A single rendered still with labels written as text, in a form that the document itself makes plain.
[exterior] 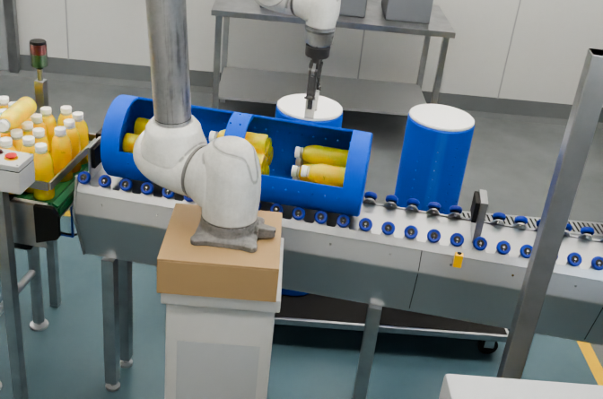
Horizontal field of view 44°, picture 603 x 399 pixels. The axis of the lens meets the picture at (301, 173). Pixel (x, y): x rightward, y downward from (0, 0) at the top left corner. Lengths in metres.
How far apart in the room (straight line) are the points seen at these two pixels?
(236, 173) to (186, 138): 0.18
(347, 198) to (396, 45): 3.68
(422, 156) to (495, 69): 3.09
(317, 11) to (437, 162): 1.17
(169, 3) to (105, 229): 1.07
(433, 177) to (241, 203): 1.40
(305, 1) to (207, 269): 0.83
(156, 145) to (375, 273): 0.91
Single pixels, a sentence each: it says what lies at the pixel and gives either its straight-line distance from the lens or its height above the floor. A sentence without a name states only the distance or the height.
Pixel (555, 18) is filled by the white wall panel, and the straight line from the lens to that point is 6.20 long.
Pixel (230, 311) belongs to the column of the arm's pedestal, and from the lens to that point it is 2.07.
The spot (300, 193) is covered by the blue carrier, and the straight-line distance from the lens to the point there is 2.41.
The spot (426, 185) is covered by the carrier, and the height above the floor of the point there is 0.77.
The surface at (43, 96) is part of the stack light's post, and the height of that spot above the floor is 1.04.
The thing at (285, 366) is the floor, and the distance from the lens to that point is 3.34.
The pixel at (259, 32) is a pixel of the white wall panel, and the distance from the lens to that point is 5.93.
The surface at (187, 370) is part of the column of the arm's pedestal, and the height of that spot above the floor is 0.72.
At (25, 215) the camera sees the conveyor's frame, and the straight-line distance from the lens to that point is 2.69.
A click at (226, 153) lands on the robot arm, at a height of 1.36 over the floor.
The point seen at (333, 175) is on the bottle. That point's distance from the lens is 2.43.
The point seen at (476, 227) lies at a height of 0.99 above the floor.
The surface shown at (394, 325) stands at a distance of 3.41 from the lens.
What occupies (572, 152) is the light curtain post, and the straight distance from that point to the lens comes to 2.10.
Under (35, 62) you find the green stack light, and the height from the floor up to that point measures 1.18.
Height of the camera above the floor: 2.21
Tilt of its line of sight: 27 degrees down
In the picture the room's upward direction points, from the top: 6 degrees clockwise
